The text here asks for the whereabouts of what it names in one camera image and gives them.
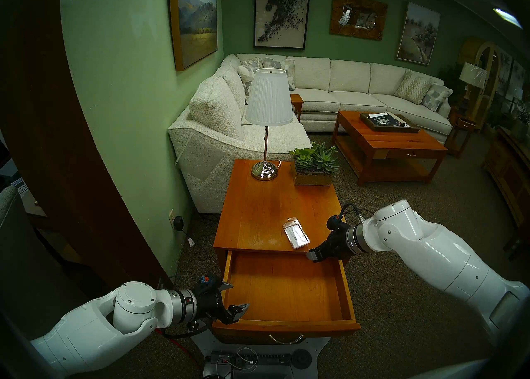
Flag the small dark wood side table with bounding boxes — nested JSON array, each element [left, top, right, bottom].
[[445, 107, 477, 159]]

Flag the potted green plant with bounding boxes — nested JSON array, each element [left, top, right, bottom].
[[509, 101, 530, 142]]

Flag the arched light wood cabinet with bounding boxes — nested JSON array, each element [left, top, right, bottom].
[[458, 37, 501, 130]]

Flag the rustic wood framed mirror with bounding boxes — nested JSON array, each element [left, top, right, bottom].
[[330, 0, 388, 42]]

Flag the table lamp white pleated shade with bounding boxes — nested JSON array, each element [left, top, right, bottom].
[[245, 68, 294, 182]]

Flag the ceiling light panel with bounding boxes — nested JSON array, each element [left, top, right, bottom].
[[492, 7, 523, 30]]

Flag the lamp with plastic wrapped shade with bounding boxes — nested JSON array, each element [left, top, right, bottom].
[[459, 62, 488, 114]]

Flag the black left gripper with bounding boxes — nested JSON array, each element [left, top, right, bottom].
[[193, 282, 251, 326]]

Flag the clear plastic blister pack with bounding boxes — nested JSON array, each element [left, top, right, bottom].
[[283, 217, 311, 250]]

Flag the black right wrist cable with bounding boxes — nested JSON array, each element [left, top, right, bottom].
[[337, 203, 375, 223]]

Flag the grey patchwork throw pillow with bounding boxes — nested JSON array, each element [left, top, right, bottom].
[[263, 57, 296, 92], [420, 83, 454, 112]]

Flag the wooden drawer with metal handle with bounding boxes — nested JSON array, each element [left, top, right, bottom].
[[211, 250, 361, 345]]

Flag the black power strip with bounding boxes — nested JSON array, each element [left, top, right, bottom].
[[210, 351, 292, 368]]

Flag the black power cord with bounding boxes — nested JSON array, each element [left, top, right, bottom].
[[182, 227, 210, 261]]

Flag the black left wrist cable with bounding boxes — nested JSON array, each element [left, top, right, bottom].
[[162, 319, 212, 338]]

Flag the cherry wood coffee table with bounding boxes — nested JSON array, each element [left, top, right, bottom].
[[331, 110, 450, 186]]

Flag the cardboard box white label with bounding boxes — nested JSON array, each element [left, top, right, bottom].
[[10, 177, 47, 217]]

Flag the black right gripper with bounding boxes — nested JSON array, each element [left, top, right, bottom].
[[307, 227, 353, 263]]

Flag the dark wooden serving tray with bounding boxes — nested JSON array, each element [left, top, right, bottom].
[[359, 112, 422, 134]]

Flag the brown wooden sideboard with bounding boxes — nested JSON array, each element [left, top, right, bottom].
[[482, 126, 530, 227]]

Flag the grey upholstered armchair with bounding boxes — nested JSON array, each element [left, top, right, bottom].
[[0, 186, 112, 321]]

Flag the cherry wood end table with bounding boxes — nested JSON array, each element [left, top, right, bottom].
[[213, 159, 352, 275]]

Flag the dark hardcover book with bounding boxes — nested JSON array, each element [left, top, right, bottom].
[[369, 113, 408, 127]]

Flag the framed mountain landscape painting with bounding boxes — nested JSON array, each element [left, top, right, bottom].
[[168, 0, 219, 72]]

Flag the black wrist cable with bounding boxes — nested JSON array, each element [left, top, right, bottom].
[[337, 203, 375, 223], [162, 319, 212, 338]]

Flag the pale framed wall print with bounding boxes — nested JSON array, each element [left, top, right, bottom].
[[497, 47, 513, 95], [509, 60, 526, 101]]

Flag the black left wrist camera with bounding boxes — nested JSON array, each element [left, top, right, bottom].
[[195, 275, 224, 295]]

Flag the framed tree landscape painting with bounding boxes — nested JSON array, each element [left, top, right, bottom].
[[395, 1, 441, 66]]

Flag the thin white wire loop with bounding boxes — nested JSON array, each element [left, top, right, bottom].
[[226, 346, 258, 371]]

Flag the cream sectional sofa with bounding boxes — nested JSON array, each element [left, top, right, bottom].
[[168, 53, 454, 214]]

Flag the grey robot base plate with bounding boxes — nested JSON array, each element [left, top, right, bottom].
[[190, 331, 332, 379]]

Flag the succulents in wooden planter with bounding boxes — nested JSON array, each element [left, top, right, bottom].
[[288, 141, 341, 187]]

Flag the small wooden corner table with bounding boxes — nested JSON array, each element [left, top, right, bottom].
[[290, 94, 305, 123]]

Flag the black framed horse artwork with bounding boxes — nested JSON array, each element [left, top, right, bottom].
[[253, 0, 312, 50]]

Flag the red cable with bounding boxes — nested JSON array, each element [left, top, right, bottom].
[[153, 328, 203, 368]]

